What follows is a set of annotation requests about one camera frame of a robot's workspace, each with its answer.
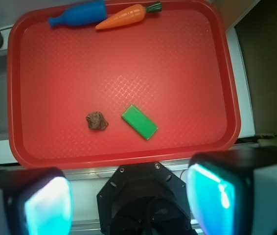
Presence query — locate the green rectangular block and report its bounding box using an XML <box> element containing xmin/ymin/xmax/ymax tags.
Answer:
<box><xmin>121</xmin><ymin>105</ymin><xmax>158</xmax><ymax>140</ymax></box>

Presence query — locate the orange toy carrot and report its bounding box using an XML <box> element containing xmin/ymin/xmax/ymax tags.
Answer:
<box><xmin>95</xmin><ymin>1</ymin><xmax>162</xmax><ymax>30</ymax></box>

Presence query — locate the red plastic tray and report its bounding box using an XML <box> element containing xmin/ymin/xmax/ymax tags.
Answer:
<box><xmin>7</xmin><ymin>0</ymin><xmax>241</xmax><ymax>169</ymax></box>

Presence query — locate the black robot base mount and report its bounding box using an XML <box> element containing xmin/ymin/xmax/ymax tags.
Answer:
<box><xmin>97</xmin><ymin>162</ymin><xmax>196</xmax><ymax>235</ymax></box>

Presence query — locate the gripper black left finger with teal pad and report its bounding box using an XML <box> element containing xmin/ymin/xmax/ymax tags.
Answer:
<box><xmin>0</xmin><ymin>167</ymin><xmax>73</xmax><ymax>235</ymax></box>

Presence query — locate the brown cardboard panel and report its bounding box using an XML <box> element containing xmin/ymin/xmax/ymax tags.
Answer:
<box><xmin>235</xmin><ymin>0</ymin><xmax>277</xmax><ymax>146</ymax></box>

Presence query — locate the blue toy bottle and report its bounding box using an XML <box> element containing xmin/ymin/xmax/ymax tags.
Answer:
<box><xmin>48</xmin><ymin>0</ymin><xmax>108</xmax><ymax>27</ymax></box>

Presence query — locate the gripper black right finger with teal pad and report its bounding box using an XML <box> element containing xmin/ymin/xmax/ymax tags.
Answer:
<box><xmin>186</xmin><ymin>148</ymin><xmax>277</xmax><ymax>235</ymax></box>

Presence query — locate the brown rock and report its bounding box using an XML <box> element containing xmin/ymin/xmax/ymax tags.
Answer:
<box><xmin>86</xmin><ymin>112</ymin><xmax>109</xmax><ymax>130</ymax></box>

